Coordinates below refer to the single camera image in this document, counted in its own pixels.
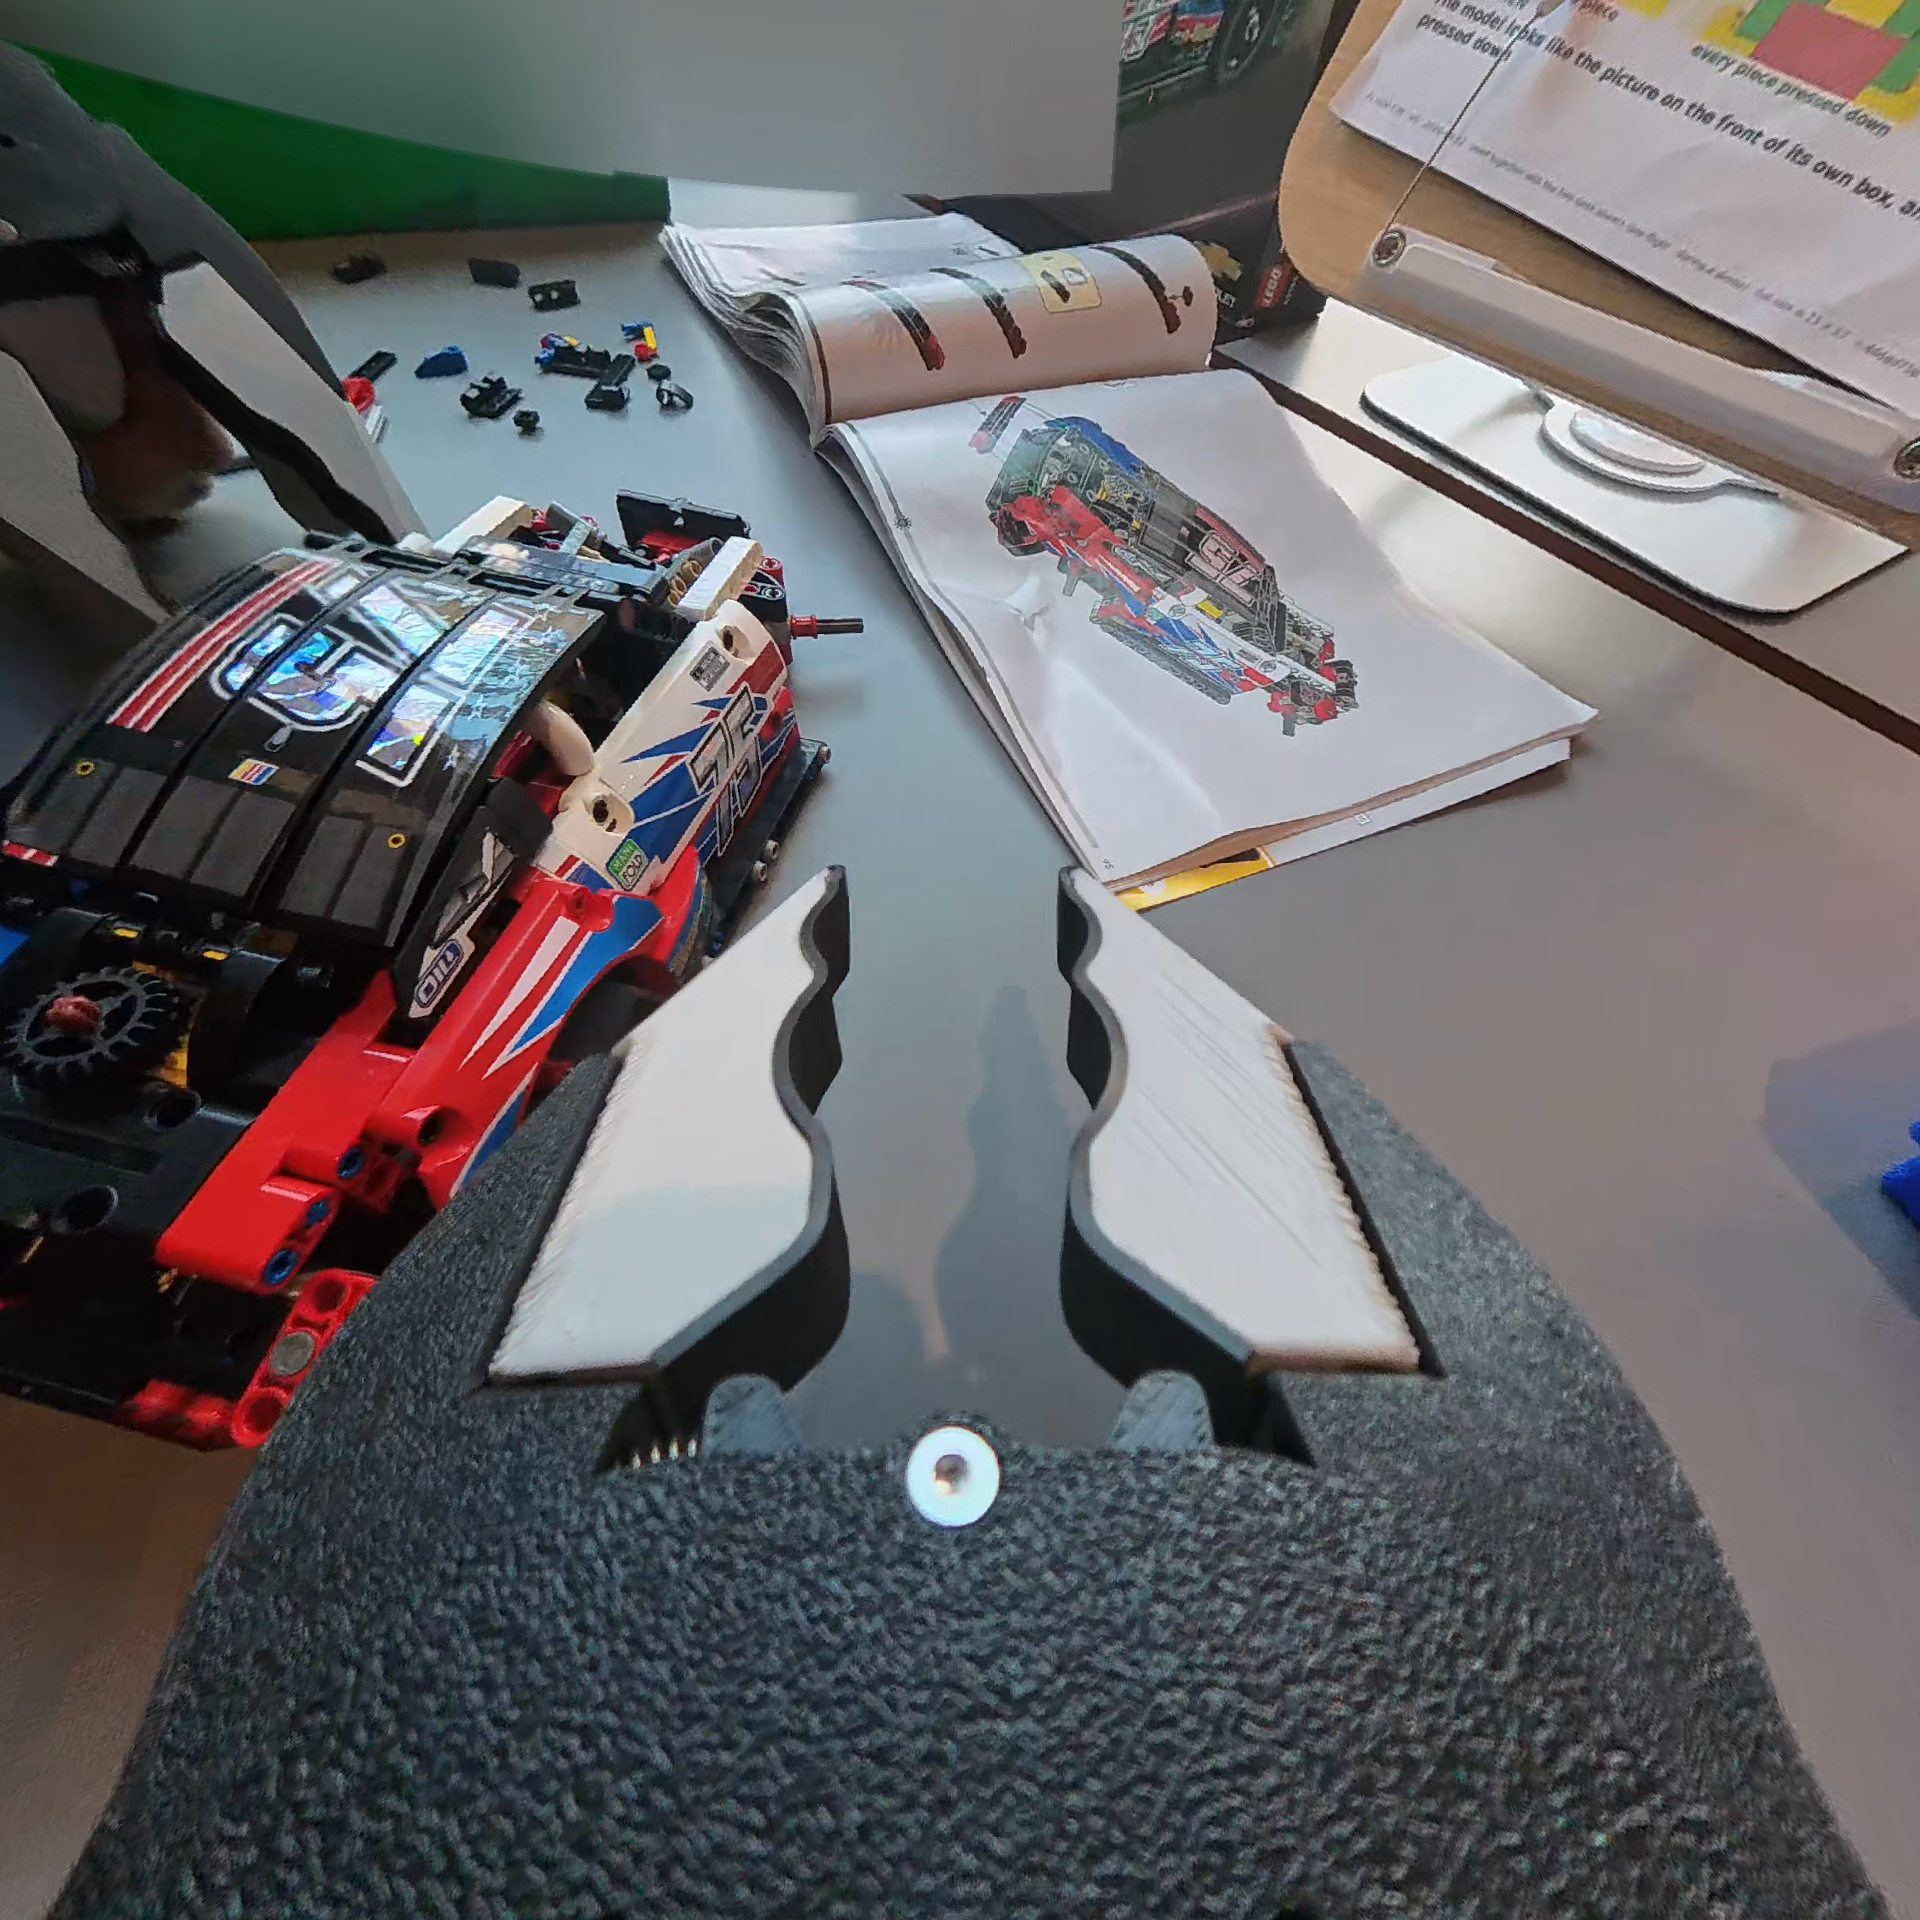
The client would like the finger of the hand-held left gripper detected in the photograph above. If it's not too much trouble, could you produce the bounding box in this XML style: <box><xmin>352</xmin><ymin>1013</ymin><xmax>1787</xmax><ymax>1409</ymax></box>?
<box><xmin>151</xmin><ymin>231</ymin><xmax>425</xmax><ymax>543</ymax></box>
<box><xmin>0</xmin><ymin>351</ymin><xmax>169</xmax><ymax>623</ymax></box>

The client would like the metal clip wire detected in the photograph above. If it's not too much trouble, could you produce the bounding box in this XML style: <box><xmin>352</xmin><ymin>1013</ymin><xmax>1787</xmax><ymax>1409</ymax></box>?
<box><xmin>1387</xmin><ymin>0</ymin><xmax>1577</xmax><ymax>264</ymax></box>

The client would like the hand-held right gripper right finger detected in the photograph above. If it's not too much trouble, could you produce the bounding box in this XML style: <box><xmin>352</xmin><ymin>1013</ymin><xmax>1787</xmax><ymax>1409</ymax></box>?
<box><xmin>1055</xmin><ymin>865</ymin><xmax>1423</xmax><ymax>1383</ymax></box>

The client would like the grey desk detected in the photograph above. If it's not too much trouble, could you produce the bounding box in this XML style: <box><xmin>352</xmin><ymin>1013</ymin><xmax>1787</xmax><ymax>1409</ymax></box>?
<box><xmin>0</xmin><ymin>181</ymin><xmax>1920</xmax><ymax>1920</ymax></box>

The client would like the green plastic bin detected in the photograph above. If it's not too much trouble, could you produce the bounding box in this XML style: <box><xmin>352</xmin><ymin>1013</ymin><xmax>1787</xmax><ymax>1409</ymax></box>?
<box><xmin>30</xmin><ymin>46</ymin><xmax>670</xmax><ymax>242</ymax></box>

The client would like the printed instruction sheet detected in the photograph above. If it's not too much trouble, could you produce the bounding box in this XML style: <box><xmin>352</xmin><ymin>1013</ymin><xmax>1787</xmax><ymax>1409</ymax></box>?
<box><xmin>1333</xmin><ymin>0</ymin><xmax>1920</xmax><ymax>422</ymax></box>

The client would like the wooden document board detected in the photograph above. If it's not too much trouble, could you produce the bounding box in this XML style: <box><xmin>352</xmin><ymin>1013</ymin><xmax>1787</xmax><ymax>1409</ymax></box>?
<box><xmin>1277</xmin><ymin>0</ymin><xmax>1920</xmax><ymax>392</ymax></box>

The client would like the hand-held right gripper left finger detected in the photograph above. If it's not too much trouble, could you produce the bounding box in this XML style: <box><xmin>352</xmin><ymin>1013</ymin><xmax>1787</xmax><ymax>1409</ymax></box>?
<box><xmin>487</xmin><ymin>865</ymin><xmax>852</xmax><ymax>1389</ymax></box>

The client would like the instruction booklet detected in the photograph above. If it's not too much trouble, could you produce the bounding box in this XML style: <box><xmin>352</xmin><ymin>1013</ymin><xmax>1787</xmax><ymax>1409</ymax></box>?
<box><xmin>660</xmin><ymin>209</ymin><xmax>1599</xmax><ymax>913</ymax></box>

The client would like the person's left hand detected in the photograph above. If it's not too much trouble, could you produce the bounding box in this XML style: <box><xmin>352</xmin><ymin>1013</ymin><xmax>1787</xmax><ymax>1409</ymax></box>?
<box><xmin>89</xmin><ymin>285</ymin><xmax>256</xmax><ymax>528</ymax></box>

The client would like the red blue black brick car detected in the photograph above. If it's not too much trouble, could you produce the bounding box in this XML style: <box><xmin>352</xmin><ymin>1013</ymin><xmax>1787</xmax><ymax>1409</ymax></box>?
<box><xmin>0</xmin><ymin>487</ymin><xmax>863</xmax><ymax>1449</ymax></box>

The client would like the black toy set box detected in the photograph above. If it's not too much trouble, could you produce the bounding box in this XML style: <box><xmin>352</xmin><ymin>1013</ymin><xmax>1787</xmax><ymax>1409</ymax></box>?
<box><xmin>1118</xmin><ymin>0</ymin><xmax>1360</xmax><ymax>332</ymax></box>

